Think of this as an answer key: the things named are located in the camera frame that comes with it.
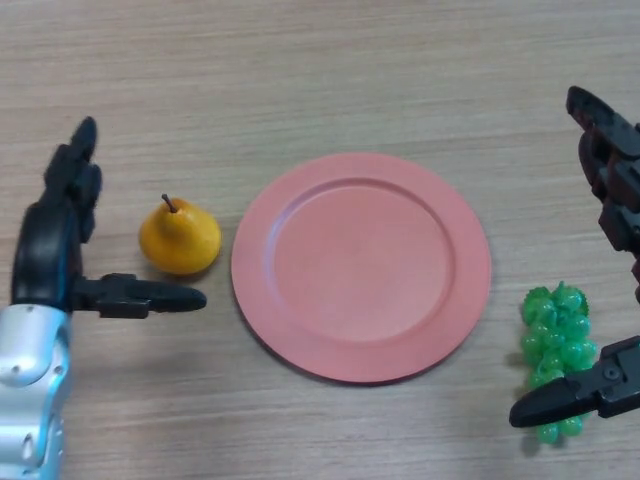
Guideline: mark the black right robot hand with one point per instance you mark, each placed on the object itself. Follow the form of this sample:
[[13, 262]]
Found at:
[[617, 175]]

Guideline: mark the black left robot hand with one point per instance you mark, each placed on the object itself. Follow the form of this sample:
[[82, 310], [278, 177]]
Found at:
[[42, 250]]

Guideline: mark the yellow pear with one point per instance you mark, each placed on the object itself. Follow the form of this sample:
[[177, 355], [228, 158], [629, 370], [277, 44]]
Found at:
[[180, 240]]

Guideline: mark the pink round plate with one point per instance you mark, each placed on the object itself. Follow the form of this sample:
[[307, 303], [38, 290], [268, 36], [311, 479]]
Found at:
[[360, 270]]

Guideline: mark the green grape bunch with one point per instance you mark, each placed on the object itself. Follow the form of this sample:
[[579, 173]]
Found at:
[[555, 325]]

